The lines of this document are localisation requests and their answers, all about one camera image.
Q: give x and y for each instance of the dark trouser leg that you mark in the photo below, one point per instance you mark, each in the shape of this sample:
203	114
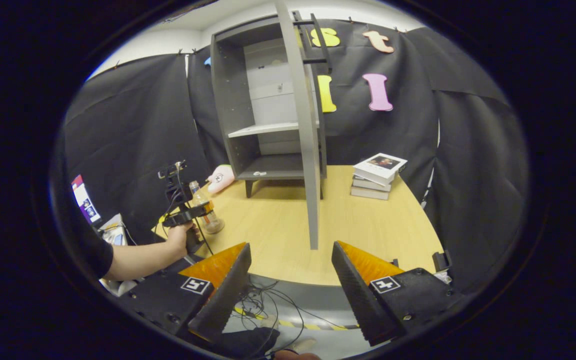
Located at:
248	344

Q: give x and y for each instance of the pink plush toy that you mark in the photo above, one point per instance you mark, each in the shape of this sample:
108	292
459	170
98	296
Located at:
221	179

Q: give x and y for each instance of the thin grey book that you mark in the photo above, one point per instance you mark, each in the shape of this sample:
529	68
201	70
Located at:
370	184

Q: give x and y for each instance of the thick grey book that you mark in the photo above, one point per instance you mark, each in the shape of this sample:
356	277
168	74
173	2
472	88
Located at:
368	193

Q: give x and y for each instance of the white crumpled item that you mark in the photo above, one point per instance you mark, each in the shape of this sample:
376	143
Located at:
448	277

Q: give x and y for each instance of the black backdrop cloth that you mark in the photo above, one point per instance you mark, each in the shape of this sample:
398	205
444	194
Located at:
133	125

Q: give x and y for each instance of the white book with photo cover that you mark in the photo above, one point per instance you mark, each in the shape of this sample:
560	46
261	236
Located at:
380	165

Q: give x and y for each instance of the dark grey cabinet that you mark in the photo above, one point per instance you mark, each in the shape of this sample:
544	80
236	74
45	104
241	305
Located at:
228	100

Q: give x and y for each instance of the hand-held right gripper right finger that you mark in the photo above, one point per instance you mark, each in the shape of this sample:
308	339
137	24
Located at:
408	300

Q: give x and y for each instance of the clear bottle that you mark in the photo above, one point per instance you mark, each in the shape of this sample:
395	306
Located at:
200	197

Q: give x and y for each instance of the computer monitor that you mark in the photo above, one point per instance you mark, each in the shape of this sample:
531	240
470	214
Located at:
85	200

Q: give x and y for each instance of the black shirt sleeve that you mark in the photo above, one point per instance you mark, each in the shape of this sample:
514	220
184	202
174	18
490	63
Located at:
93	250

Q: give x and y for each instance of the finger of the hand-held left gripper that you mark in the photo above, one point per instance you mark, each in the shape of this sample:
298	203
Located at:
185	216

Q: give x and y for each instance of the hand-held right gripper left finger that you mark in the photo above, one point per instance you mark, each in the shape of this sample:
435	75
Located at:
168	300

